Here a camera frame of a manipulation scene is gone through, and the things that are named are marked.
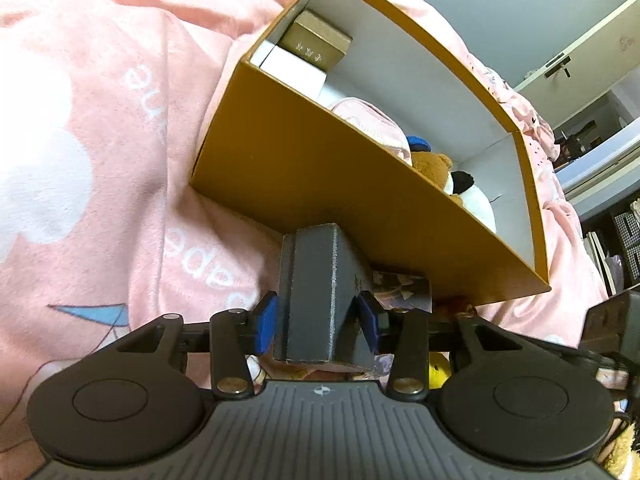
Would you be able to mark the yellow plush toy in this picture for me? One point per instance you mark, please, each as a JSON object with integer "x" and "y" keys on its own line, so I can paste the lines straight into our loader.
{"x": 621, "y": 458}

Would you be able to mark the small white box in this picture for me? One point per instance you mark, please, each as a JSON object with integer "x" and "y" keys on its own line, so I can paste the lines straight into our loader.
{"x": 288, "y": 68}

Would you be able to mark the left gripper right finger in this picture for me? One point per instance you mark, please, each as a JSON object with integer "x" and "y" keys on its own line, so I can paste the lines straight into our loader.
{"x": 403, "y": 334}

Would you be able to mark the black white panda plush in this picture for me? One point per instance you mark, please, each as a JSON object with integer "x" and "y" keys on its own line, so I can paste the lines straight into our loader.
{"x": 461, "y": 186}

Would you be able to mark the brown bear plush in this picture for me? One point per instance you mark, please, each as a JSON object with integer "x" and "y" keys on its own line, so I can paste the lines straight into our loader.
{"x": 436, "y": 167}

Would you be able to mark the pink bed duvet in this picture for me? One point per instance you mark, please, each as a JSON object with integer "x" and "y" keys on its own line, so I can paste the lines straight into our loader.
{"x": 103, "y": 104}

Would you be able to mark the small gold box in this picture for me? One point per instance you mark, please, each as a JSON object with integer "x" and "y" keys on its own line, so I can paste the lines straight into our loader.
{"x": 316, "y": 41}

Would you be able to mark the dark grey box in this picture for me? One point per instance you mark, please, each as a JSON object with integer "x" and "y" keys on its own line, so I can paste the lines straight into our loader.
{"x": 322, "y": 272}

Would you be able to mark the orange cardboard storage box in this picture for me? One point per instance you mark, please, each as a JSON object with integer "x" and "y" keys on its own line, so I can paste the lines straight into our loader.
{"x": 288, "y": 161}

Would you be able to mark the dark shelf unit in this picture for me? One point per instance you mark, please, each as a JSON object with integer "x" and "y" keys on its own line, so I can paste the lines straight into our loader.
{"x": 617, "y": 229}

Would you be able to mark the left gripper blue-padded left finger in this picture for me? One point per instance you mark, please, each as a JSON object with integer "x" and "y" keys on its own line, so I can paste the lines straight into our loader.
{"x": 234, "y": 335}

